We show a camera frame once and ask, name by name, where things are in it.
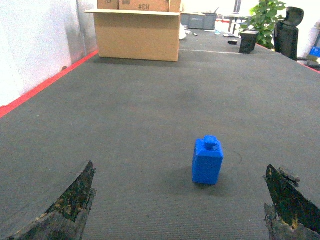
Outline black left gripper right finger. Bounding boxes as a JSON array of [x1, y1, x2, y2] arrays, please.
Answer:
[[263, 164, 320, 240]]

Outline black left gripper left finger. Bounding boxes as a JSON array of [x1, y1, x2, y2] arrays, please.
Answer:
[[7, 161, 97, 240]]

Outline blue bottle-shaped part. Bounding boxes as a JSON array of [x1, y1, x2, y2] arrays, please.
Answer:
[[192, 135, 224, 185]]

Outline blue bin in background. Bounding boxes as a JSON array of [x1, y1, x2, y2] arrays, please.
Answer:
[[309, 46, 320, 58]]

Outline black office chair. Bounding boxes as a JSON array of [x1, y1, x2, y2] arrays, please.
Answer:
[[273, 6, 308, 61]]

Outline small black object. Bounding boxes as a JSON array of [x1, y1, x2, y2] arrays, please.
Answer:
[[227, 39, 239, 45]]

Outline black box on table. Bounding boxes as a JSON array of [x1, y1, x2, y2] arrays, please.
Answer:
[[239, 30, 259, 54]]

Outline large cardboard box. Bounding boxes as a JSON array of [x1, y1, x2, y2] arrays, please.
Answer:
[[85, 9, 180, 62]]

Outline green potted plant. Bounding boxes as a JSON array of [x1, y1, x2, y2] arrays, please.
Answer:
[[240, 0, 286, 50]]

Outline grey plastic crate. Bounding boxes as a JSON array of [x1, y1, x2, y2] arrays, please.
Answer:
[[181, 13, 218, 30]]

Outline upper cardboard box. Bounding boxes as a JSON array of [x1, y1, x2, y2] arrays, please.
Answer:
[[97, 0, 181, 13]]

